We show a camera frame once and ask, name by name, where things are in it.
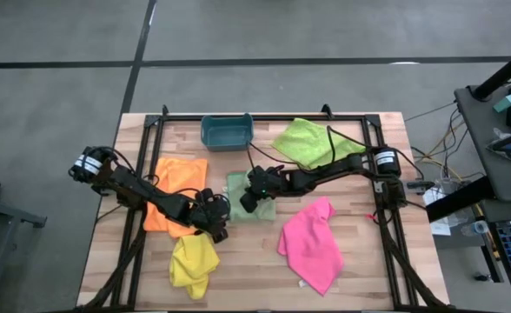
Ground teal foam block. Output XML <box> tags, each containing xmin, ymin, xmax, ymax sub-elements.
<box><xmin>493</xmin><ymin>94</ymin><xmax>511</xmax><ymax>113</ymax></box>

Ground pale mint microfiber towel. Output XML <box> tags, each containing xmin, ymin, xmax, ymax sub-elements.
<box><xmin>225</xmin><ymin>170</ymin><xmax>277</xmax><ymax>223</ymax></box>

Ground orange microfiber towel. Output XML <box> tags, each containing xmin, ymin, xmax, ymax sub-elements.
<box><xmin>143</xmin><ymin>156</ymin><xmax>209</xmax><ymax>239</ymax></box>

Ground black desk leg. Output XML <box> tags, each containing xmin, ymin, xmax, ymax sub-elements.
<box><xmin>424</xmin><ymin>176</ymin><xmax>495</xmax><ymax>223</ymax></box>

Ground clear plastic bottle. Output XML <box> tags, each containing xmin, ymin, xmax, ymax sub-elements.
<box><xmin>461</xmin><ymin>220</ymin><xmax>491</xmax><ymax>236</ymax></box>

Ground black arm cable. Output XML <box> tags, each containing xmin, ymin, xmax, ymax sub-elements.
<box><xmin>246</xmin><ymin>124</ymin><xmax>369</xmax><ymax>175</ymax></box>
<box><xmin>103</xmin><ymin>146</ymin><xmax>233</xmax><ymax>218</ymax></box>

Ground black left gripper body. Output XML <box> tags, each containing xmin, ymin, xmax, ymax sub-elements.
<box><xmin>189</xmin><ymin>188</ymin><xmax>232</xmax><ymax>232</ymax></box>

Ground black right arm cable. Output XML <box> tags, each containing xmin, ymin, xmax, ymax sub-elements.
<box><xmin>246</xmin><ymin>124</ymin><xmax>369</xmax><ymax>175</ymax></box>

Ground grey side desk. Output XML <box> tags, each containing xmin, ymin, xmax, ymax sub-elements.
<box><xmin>454</xmin><ymin>84</ymin><xmax>511</xmax><ymax>201</ymax></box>

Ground blue-grey plastic bin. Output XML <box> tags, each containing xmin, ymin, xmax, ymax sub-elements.
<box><xmin>200</xmin><ymin>112</ymin><xmax>255</xmax><ymax>152</ymax></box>

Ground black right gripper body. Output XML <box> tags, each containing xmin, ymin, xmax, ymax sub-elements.
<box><xmin>246</xmin><ymin>166</ymin><xmax>289</xmax><ymax>201</ymax></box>

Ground black floor cable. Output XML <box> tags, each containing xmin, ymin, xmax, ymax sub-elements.
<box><xmin>405</xmin><ymin>100</ymin><xmax>456</xmax><ymax>123</ymax></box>

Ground yellow floor cable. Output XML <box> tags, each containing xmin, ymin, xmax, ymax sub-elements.
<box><xmin>424</xmin><ymin>121</ymin><xmax>468</xmax><ymax>183</ymax></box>

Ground yellow microfiber towel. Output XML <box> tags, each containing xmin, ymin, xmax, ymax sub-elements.
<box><xmin>169</xmin><ymin>233</ymin><xmax>221</xmax><ymax>300</ymax></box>

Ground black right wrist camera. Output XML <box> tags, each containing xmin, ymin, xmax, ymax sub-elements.
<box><xmin>249</xmin><ymin>165</ymin><xmax>275</xmax><ymax>184</ymax></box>

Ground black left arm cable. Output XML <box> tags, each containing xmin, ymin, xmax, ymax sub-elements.
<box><xmin>103</xmin><ymin>146</ymin><xmax>233</xmax><ymax>218</ymax></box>

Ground white paper sheets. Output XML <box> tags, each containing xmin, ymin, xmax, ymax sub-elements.
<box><xmin>422</xmin><ymin>186</ymin><xmax>456</xmax><ymax>236</ymax></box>

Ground black aluminium table frame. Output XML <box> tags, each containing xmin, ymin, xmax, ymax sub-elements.
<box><xmin>76</xmin><ymin>103</ymin><xmax>450</xmax><ymax>312</ymax></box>

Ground lime green microfiber towel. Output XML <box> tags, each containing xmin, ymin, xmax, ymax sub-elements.
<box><xmin>271</xmin><ymin>117</ymin><xmax>367</xmax><ymax>170</ymax></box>

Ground pink microfiber towel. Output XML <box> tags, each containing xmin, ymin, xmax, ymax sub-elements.
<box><xmin>276</xmin><ymin>196</ymin><xmax>345</xmax><ymax>296</ymax></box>

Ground black slanted pole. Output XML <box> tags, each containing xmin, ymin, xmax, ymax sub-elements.
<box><xmin>472</xmin><ymin>43</ymin><xmax>511</xmax><ymax>101</ymax></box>

